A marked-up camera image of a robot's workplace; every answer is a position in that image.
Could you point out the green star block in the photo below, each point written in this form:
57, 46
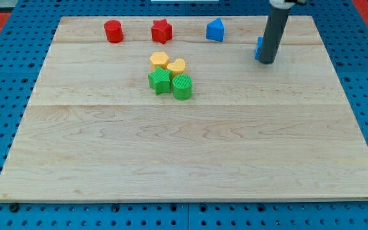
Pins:
159, 80

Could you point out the yellow heart block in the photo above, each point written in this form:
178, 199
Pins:
177, 67

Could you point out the yellow hexagon block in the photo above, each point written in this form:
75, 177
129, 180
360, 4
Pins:
158, 59

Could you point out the red star block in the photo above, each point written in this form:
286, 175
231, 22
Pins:
161, 31

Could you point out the green cylinder block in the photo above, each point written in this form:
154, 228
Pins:
182, 87

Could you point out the light wooden board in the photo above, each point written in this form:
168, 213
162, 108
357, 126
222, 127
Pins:
95, 132

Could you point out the blue triangle block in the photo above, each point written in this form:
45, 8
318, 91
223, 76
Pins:
215, 30

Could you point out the blue cube block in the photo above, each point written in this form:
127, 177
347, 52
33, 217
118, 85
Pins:
258, 47

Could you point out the red cylinder block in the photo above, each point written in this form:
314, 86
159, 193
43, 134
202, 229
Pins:
114, 31

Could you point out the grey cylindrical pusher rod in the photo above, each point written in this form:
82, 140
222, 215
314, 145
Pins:
273, 34

